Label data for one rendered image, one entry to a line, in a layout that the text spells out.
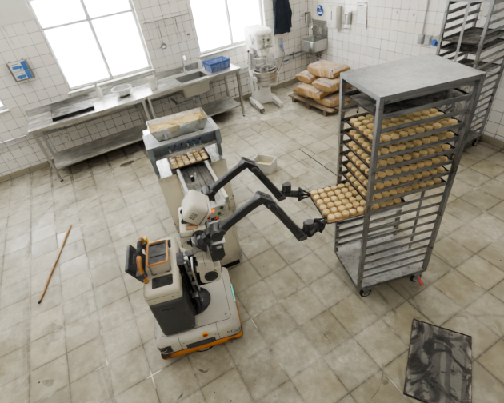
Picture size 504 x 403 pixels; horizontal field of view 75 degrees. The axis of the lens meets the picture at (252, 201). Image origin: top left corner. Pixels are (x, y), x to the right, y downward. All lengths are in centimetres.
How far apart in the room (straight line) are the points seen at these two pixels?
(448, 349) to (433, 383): 31
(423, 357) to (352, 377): 55
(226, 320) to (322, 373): 82
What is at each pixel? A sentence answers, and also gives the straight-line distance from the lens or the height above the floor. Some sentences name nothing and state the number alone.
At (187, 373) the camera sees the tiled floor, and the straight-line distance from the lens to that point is 293.
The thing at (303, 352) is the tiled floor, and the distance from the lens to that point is 285.
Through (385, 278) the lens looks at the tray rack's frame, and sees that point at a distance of 311.
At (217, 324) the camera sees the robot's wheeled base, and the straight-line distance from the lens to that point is 273.
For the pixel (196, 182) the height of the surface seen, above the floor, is 84.
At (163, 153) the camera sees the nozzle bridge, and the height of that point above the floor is 105.
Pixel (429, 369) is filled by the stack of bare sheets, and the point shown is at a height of 2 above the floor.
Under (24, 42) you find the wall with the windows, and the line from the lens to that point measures 613.
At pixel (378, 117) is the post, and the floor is 170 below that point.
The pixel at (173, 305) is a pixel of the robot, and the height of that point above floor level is 64.
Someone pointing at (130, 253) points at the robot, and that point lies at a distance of 251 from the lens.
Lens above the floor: 255
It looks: 38 degrees down
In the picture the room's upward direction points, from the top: 10 degrees counter-clockwise
